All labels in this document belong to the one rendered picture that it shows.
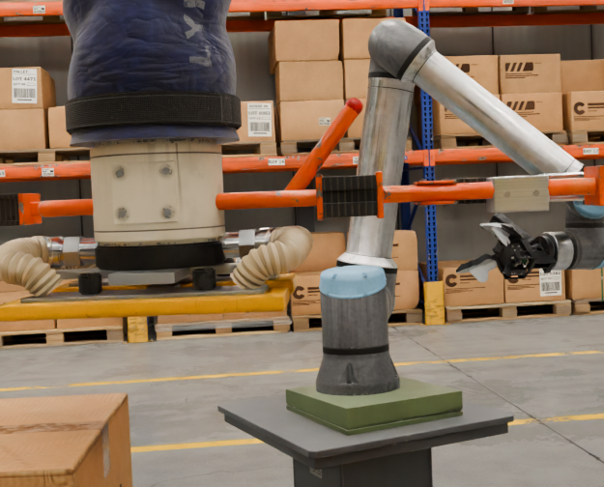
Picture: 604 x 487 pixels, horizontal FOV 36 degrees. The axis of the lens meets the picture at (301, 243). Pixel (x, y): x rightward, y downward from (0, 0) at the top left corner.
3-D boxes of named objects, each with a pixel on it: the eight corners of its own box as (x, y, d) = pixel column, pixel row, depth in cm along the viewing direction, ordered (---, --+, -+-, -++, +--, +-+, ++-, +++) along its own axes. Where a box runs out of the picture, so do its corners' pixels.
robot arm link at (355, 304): (317, 350, 203) (313, 270, 203) (328, 339, 220) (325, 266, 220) (387, 348, 201) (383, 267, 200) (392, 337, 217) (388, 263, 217)
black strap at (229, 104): (42, 129, 110) (40, 96, 110) (94, 140, 133) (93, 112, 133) (230, 120, 109) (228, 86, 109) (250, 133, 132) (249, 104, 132)
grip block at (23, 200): (-29, 227, 145) (-31, 195, 144) (-8, 225, 153) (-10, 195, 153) (24, 225, 144) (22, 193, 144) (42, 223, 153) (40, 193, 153)
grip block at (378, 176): (317, 221, 115) (315, 174, 115) (319, 218, 125) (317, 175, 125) (384, 218, 115) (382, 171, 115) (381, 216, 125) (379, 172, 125)
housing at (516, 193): (494, 213, 116) (493, 177, 116) (485, 212, 123) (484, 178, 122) (550, 211, 115) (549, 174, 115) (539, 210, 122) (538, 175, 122)
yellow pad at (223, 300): (-5, 322, 108) (-7, 279, 108) (25, 311, 118) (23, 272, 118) (285, 312, 107) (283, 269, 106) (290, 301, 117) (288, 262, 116)
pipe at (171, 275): (0, 290, 110) (-3, 242, 110) (64, 272, 135) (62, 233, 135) (284, 279, 108) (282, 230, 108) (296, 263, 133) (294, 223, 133)
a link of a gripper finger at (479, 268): (463, 286, 208) (501, 269, 207) (453, 267, 212) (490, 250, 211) (466, 293, 211) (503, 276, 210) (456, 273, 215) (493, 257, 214)
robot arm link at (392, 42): (385, -2, 204) (632, 189, 196) (388, 11, 216) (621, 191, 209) (352, 41, 206) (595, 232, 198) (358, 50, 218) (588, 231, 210)
